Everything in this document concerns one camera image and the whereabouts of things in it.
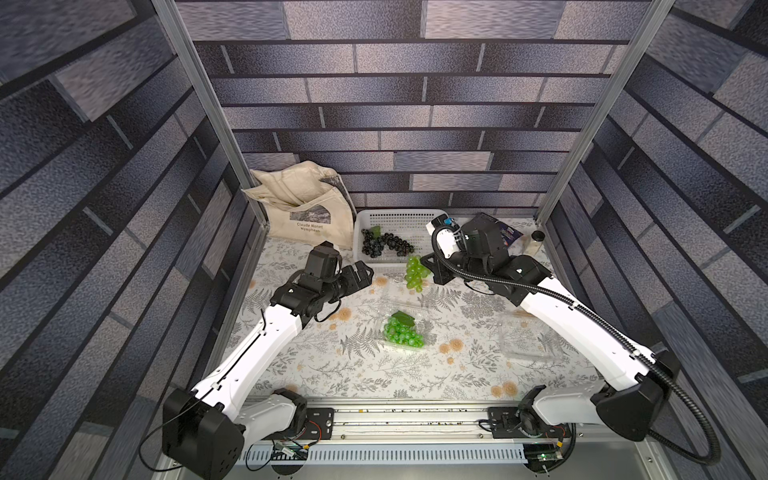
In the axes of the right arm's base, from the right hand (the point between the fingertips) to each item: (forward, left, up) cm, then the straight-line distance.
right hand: (421, 256), depth 73 cm
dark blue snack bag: (+30, -36, -25) cm, 53 cm away
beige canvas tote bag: (+24, +36, -4) cm, 43 cm away
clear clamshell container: (-4, -3, -28) cm, 29 cm away
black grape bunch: (+20, +14, -19) cm, 31 cm away
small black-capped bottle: (+23, -42, -22) cm, 53 cm away
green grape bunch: (-9, +5, -23) cm, 25 cm away
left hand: (-1, +15, -7) cm, 17 cm away
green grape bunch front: (-3, +2, -4) cm, 5 cm away
